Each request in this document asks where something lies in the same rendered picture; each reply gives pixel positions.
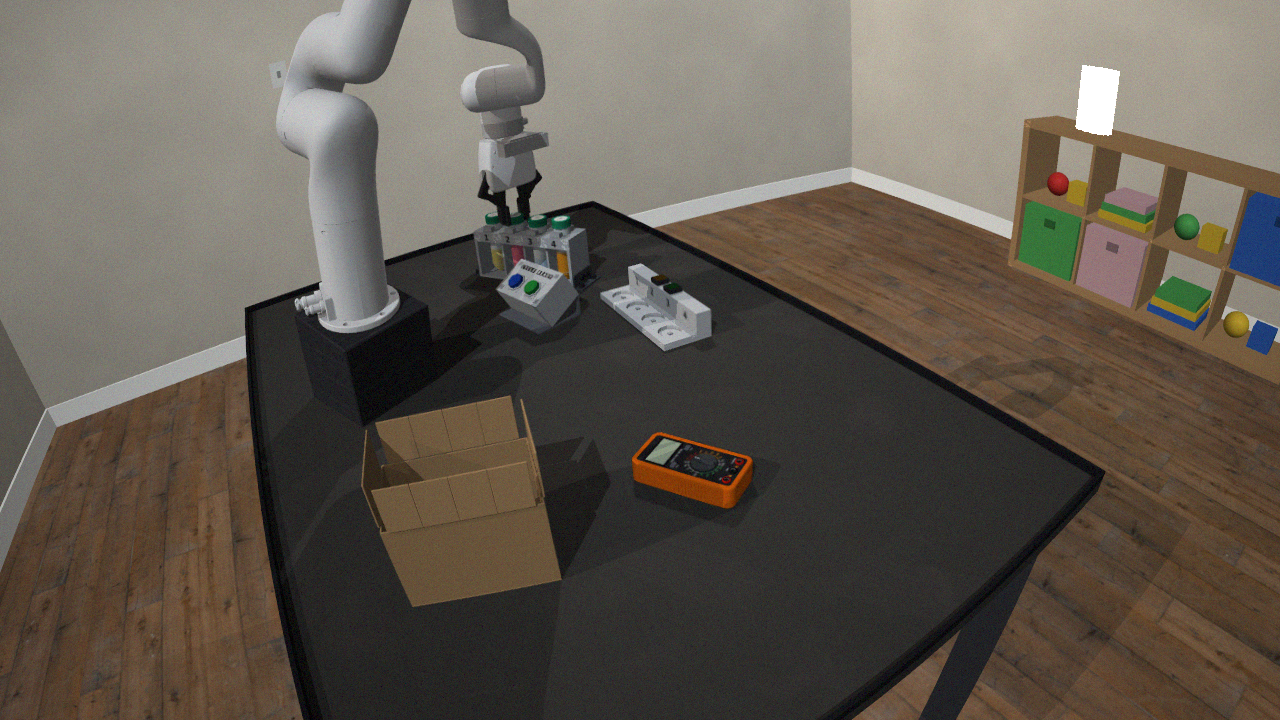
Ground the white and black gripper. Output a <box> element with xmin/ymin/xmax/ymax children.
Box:
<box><xmin>477</xmin><ymin>138</ymin><xmax>541</xmax><ymax>227</ymax></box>

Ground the orange digital multimeter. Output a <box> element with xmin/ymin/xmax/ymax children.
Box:
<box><xmin>632</xmin><ymin>433</ymin><xmax>753</xmax><ymax>509</ymax></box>

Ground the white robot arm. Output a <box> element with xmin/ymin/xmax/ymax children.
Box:
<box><xmin>276</xmin><ymin>0</ymin><xmax>549</xmax><ymax>333</ymax></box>

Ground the brown cardboard box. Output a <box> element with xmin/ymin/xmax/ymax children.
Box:
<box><xmin>361</xmin><ymin>396</ymin><xmax>562</xmax><ymax>607</ymax></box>

